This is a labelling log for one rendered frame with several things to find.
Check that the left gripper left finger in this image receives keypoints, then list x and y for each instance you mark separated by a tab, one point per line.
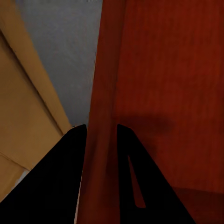
48	193

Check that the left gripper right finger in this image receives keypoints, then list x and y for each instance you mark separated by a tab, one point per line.
162	204

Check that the storage box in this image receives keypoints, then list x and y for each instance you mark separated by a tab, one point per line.
159	71

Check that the door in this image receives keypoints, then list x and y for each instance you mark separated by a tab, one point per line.
32	120

